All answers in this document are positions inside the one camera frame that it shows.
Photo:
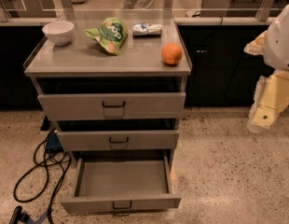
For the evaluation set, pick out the white ceramic bowl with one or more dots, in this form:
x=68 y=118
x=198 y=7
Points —
x=59 y=32

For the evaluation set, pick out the orange fruit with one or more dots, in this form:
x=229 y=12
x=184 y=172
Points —
x=171 y=54

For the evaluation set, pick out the grey middle drawer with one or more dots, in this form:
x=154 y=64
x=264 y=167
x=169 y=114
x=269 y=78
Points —
x=118 y=140

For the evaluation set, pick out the grey drawer cabinet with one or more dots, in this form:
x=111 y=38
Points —
x=84 y=67

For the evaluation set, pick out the grey drawer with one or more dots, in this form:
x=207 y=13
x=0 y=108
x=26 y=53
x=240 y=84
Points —
x=118 y=140
x=158 y=105
x=121 y=185

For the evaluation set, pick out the black clamp tool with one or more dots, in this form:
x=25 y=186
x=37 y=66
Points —
x=18 y=216

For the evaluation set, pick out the blue power box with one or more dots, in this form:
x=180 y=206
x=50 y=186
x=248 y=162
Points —
x=52 y=142

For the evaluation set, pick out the grey bottom drawer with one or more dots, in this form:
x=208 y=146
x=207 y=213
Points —
x=121 y=185

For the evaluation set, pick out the glass barrier panel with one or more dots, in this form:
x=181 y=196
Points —
x=184 y=11

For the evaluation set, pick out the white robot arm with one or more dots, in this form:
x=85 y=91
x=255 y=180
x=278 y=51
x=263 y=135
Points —
x=276 y=43

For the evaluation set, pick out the grey top drawer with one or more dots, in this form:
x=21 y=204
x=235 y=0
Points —
x=158 y=105

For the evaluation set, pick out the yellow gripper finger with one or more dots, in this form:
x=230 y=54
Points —
x=270 y=100
x=256 y=47

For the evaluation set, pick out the silver blue snack packet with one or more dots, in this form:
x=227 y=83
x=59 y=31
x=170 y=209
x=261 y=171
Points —
x=142 y=29

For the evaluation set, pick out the green chip bag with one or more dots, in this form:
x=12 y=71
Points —
x=110 y=35

